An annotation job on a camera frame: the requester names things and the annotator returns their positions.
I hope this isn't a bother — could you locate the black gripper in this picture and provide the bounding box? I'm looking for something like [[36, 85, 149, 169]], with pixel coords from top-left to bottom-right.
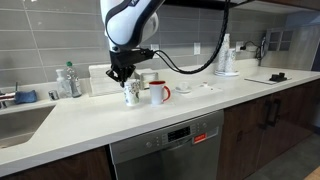
[[105, 47, 156, 89]]

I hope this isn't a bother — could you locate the printed paper coffee cup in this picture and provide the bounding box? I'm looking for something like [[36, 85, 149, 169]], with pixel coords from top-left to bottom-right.
[[123, 79, 142, 107]]

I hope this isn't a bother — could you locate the tall printed paper cup stack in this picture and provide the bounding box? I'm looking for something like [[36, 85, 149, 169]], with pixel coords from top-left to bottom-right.
[[216, 32, 232, 73]]

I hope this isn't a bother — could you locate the round white cup tray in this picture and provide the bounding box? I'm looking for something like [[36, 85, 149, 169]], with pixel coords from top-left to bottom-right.
[[213, 69, 240, 77]]

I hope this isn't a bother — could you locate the short printed paper cup stack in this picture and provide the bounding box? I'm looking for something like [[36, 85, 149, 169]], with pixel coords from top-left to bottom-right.
[[225, 47, 237, 74]]

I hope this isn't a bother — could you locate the white box container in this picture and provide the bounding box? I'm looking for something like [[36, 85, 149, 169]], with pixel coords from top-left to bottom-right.
[[88, 62, 126, 97]]

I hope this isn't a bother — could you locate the steel napkin holder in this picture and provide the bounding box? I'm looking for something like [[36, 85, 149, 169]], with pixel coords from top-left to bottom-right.
[[136, 68, 159, 90]]

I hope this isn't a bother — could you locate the green cap water bottle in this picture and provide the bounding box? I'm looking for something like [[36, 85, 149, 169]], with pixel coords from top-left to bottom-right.
[[65, 60, 83, 99]]

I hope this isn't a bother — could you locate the clear soap bottle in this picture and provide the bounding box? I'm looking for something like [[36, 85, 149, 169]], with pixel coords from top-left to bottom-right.
[[55, 68, 73, 99]]

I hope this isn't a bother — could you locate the white saucer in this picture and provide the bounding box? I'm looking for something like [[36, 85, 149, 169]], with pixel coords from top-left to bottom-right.
[[173, 85, 193, 94]]

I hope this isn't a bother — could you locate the small metal can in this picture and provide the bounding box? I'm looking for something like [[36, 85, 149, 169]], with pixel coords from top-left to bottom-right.
[[47, 89, 60, 102]]

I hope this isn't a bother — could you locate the white paper sheet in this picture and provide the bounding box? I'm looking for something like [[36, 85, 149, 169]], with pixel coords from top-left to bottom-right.
[[182, 83, 224, 100]]

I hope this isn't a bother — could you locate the stainless steel dishwasher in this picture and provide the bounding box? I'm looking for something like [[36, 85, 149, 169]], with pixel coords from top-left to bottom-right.
[[108, 109, 225, 180]]

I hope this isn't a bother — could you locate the dark wood sink cabinet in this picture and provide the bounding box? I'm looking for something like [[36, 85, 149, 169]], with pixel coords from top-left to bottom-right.
[[0, 145, 114, 180]]

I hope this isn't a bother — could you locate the black range hood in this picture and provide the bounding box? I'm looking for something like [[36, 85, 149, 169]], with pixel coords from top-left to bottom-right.
[[163, 0, 254, 11]]

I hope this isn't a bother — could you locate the undermount sink basin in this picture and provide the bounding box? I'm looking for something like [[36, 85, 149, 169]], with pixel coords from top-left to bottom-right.
[[0, 104, 57, 150]]

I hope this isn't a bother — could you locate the chrome faucet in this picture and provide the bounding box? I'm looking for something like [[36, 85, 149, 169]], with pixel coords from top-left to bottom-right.
[[0, 81, 19, 110]]

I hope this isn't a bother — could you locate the dark wood cabinet door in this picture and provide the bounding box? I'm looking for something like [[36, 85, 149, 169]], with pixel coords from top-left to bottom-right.
[[216, 94, 272, 180], [256, 79, 320, 169]]

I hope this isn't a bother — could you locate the black block on mat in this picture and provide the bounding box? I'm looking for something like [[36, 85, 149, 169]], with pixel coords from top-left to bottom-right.
[[268, 71, 288, 83]]

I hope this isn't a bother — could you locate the white mug red handle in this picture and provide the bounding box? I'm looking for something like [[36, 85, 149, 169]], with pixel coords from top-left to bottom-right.
[[148, 80, 172, 106]]

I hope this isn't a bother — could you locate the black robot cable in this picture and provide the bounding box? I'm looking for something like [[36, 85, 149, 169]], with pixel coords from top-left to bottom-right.
[[153, 0, 255, 75]]

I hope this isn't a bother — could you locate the white wall outlet with plug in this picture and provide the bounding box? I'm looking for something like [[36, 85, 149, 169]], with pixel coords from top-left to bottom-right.
[[235, 40, 245, 53]]

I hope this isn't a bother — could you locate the black power cable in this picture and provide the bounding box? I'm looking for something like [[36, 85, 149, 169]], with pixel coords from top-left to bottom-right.
[[239, 35, 269, 66]]

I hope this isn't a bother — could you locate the black cabinet handle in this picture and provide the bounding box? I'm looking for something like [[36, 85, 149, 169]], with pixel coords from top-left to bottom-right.
[[270, 98, 282, 128], [261, 99, 273, 130]]

